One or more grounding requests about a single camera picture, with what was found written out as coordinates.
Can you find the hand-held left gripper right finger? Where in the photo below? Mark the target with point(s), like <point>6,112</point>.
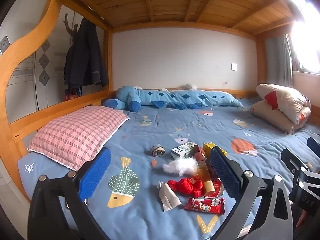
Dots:
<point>225,173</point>

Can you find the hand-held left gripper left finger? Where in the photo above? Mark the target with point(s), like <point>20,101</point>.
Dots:
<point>96,172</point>

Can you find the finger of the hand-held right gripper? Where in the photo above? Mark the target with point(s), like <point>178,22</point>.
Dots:
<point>293,161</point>
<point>314,145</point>

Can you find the white fluffy pom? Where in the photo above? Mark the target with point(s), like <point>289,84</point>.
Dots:
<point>181,166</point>

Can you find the red foil wrapper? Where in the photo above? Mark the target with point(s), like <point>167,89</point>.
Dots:
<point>218,186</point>

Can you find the amber liquid bottle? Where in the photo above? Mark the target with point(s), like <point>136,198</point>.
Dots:
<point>205,177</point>

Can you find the yellow milk carton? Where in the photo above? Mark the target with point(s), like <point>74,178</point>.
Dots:
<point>208,147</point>

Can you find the red snack wrapper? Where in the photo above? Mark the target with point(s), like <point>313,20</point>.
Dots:
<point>203,205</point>

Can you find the blue fish print blanket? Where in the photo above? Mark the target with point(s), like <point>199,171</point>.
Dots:
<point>270,130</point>

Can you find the red knitted cloth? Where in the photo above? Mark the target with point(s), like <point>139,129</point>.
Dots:
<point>186,187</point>

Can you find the pink plaid pillow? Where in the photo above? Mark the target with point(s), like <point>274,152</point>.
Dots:
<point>75,135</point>

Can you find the white milk carton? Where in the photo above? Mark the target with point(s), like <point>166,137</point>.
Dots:
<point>181,151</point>

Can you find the folded cream quilt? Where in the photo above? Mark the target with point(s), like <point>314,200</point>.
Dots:
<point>282,105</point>

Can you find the grey paper packet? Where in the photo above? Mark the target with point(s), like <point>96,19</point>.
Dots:
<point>168,197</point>

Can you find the rolled grey sock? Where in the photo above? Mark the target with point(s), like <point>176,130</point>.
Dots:
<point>157,150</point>

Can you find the blue plush toy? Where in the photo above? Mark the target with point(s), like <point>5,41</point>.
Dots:
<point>187,97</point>

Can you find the grey curtain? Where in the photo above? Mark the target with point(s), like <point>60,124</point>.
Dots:
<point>282,60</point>

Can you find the small white plush toy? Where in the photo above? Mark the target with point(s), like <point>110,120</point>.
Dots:
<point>191,86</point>

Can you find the window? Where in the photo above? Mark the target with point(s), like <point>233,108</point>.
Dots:
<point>307,42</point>

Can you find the white wardrobe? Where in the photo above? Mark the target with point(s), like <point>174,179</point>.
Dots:
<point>25,80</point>

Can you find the dark hanging coat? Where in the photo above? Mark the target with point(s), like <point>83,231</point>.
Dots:
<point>85,55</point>

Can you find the wooden coat rack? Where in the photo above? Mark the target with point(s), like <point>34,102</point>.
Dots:
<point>67,22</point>

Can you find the white wall switch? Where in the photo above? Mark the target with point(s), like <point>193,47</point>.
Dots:
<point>234,66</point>

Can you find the wooden bunk bed frame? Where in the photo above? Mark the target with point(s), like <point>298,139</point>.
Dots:
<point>175,2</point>

